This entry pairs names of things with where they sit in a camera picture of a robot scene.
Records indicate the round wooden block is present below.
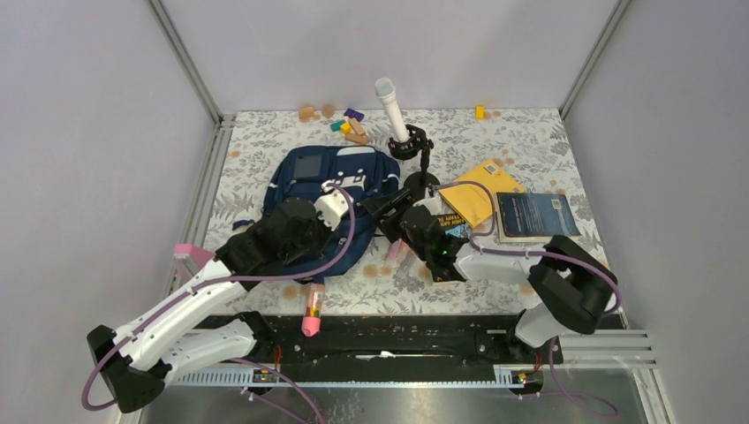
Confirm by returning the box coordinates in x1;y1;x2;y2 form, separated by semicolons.
321;103;335;118

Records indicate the grey orange-capped marker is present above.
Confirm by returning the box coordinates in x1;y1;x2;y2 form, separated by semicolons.
395;251;417;278

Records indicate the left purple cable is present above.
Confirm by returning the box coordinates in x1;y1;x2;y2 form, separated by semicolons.
80;183;357;424

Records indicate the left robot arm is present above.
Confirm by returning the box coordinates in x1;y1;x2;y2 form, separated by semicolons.
81;191;355;413

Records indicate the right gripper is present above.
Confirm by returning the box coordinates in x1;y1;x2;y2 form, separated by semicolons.
362;187;430;262

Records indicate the dark blue book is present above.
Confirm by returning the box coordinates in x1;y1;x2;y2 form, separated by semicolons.
496;193;581;243

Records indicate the purple cable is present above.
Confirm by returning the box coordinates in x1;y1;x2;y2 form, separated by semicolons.
80;183;357;424
429;179;624;422

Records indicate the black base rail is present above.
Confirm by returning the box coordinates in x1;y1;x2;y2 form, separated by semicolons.
247;314;564;383

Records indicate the yellow book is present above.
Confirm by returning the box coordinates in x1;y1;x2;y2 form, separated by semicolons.
440;159;525;228

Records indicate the pink-capped clear tube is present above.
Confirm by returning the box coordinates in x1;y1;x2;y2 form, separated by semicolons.
301;283;325;337

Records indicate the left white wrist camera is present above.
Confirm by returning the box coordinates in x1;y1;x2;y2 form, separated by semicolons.
314;189;351;231

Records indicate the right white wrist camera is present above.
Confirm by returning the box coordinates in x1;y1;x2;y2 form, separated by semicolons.
413;186;443;216

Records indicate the long tan wooden block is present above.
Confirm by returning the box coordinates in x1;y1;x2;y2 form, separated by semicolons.
344;118;369;145

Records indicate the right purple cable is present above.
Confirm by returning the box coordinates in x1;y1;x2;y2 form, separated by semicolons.
429;179;624;422

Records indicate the white microphone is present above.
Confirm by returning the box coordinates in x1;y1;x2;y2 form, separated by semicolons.
374;77;410;142

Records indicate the pink box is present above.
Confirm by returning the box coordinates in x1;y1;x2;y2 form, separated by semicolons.
172;244;215;283

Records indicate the pink highlighter pen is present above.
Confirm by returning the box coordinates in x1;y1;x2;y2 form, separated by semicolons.
385;239;403;263

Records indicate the navy blue student backpack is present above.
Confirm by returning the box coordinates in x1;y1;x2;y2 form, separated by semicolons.
231;145;403;284

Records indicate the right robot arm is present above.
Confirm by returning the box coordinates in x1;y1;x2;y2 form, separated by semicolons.
362;189;622;364

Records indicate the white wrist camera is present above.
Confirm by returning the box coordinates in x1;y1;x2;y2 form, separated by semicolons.
413;186;443;216
314;189;351;231

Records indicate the purple toy block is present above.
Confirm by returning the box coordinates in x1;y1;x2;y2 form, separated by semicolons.
344;108;365;122

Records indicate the treehouse story paperback book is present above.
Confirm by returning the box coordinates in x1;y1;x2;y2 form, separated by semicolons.
429;212;476;286

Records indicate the black microphone stand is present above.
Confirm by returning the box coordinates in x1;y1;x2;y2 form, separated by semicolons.
389;124;441;201

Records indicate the teal toy block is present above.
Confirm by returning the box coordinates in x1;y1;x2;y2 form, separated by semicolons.
329;119;346;132

